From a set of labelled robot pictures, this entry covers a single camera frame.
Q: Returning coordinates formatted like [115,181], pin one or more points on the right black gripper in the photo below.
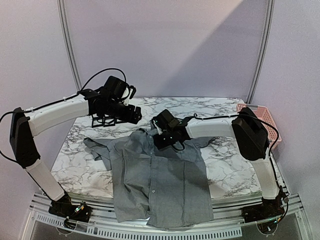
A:
[160,141]

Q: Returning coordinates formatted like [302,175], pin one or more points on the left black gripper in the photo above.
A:
[129,117]

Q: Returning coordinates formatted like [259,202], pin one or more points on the grey button shirt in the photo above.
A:
[167,187]

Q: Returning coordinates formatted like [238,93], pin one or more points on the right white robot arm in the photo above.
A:
[248,130]

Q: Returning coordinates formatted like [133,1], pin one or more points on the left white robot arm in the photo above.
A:
[30,123]

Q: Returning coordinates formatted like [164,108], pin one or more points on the black display box middle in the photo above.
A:
[108,121]

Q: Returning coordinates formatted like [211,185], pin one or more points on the pink plastic basket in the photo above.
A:
[263,113]

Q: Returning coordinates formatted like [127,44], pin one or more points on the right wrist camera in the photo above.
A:
[156,125]

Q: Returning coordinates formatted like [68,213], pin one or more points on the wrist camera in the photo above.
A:
[156,125]
[128,95]

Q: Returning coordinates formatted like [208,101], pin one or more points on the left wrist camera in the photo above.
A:
[128,95]

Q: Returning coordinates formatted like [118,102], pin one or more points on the aluminium front rail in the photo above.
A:
[228,223]

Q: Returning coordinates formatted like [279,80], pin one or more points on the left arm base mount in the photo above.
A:
[67,210]

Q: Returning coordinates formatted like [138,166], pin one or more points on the left wall aluminium post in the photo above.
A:
[62,10]

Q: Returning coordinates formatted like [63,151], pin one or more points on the wall aluminium post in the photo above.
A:
[62,10]
[262,50]

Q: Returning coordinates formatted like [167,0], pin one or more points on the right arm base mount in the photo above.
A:
[261,211]

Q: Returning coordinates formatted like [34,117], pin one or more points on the right wall aluminium post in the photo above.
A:
[262,50]

